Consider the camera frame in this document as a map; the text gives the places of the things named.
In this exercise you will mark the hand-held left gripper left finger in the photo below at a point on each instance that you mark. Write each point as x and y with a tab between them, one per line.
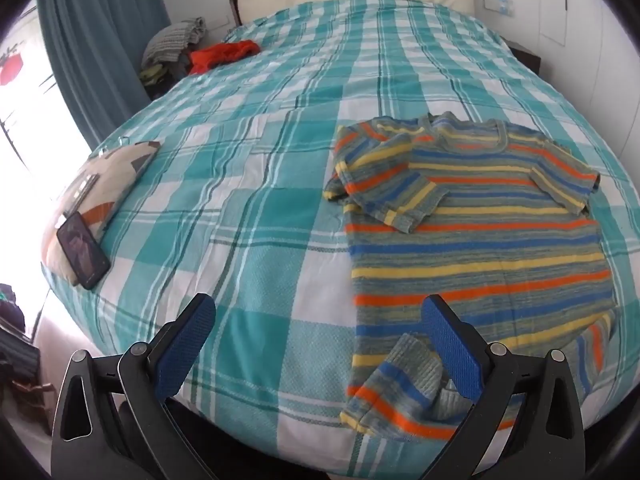
185	355

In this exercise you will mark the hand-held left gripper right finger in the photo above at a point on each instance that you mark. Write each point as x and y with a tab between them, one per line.
452	355

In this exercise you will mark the striped knitted sweater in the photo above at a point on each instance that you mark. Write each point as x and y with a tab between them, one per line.
475	240

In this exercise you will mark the dark clothes heap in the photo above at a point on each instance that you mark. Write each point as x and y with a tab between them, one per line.
20	355

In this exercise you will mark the dark and green clothes pile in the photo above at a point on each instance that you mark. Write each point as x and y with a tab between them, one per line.
160	77

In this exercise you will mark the black smartphone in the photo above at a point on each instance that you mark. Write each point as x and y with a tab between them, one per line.
82	250

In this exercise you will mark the teal plaid bed blanket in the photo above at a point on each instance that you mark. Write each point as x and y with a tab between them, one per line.
250	185

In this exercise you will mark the patterned cream cushion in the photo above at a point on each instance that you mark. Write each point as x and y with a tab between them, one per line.
115	175

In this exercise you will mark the red cloth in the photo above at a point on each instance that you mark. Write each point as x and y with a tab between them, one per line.
220	55

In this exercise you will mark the dark wooden nightstand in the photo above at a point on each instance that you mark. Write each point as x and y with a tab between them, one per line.
527	57

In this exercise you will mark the grey knitted cloth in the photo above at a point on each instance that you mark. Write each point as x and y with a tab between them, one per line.
175	35

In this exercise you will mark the teal curtain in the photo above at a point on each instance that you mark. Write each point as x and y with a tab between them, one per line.
100	35

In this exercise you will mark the red window ornament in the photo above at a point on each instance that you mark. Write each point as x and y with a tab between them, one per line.
11	67

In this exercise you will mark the white wardrobe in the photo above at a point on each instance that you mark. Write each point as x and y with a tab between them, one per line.
590	35

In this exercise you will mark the white wall socket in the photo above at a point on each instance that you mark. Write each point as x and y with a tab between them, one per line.
497	4

